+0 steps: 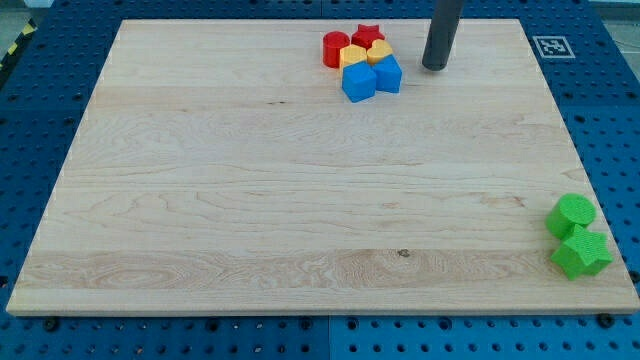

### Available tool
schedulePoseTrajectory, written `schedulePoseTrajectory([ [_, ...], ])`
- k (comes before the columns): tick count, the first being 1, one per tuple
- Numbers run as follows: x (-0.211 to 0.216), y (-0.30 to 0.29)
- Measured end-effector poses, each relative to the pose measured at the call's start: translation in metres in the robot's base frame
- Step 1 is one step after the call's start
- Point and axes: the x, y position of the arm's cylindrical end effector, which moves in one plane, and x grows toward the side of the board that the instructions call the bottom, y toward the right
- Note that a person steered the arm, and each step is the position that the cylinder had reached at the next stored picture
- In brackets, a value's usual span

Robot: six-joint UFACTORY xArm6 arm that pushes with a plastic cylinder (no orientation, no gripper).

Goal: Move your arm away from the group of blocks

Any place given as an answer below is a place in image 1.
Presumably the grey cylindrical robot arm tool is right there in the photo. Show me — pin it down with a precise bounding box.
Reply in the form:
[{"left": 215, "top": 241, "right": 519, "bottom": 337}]
[{"left": 421, "top": 0, "right": 465, "bottom": 71}]

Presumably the wooden board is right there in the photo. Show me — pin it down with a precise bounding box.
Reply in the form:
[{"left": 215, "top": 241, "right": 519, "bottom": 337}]
[{"left": 7, "top": 19, "right": 639, "bottom": 317}]

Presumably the blue cube block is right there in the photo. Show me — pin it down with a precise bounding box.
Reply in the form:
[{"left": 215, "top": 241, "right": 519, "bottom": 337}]
[{"left": 342, "top": 61, "right": 377, "bottom": 103}]

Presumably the blue pentagon block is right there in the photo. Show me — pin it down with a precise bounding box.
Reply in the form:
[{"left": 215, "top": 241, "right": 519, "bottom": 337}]
[{"left": 372, "top": 55, "right": 403, "bottom": 93}]

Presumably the yellow hexagon block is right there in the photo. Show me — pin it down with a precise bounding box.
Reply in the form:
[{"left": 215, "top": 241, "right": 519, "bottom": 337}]
[{"left": 339, "top": 44, "right": 367, "bottom": 76}]

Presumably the red cylinder block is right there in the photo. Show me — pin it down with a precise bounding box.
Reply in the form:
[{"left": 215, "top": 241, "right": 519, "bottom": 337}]
[{"left": 322, "top": 31, "right": 350, "bottom": 68}]

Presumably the yellow heart block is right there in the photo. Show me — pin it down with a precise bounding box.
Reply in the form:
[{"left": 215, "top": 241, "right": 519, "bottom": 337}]
[{"left": 366, "top": 39, "right": 393, "bottom": 66}]

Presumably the red star block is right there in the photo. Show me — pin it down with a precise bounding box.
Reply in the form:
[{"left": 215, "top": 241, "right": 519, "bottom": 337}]
[{"left": 351, "top": 24, "right": 386, "bottom": 49}]

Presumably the green cylinder block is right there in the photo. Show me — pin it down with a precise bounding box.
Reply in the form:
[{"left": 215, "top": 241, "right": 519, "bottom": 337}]
[{"left": 545, "top": 193, "right": 596, "bottom": 240}]

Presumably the white fiducial marker tag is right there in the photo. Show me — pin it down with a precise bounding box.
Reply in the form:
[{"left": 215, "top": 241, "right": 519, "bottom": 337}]
[{"left": 533, "top": 35, "right": 575, "bottom": 59}]

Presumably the green star block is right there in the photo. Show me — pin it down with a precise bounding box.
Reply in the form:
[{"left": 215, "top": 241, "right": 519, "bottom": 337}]
[{"left": 550, "top": 225, "right": 613, "bottom": 280}]

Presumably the black yellow hazard tape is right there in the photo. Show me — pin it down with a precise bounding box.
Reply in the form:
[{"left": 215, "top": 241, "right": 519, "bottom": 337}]
[{"left": 1, "top": 18, "right": 38, "bottom": 72}]

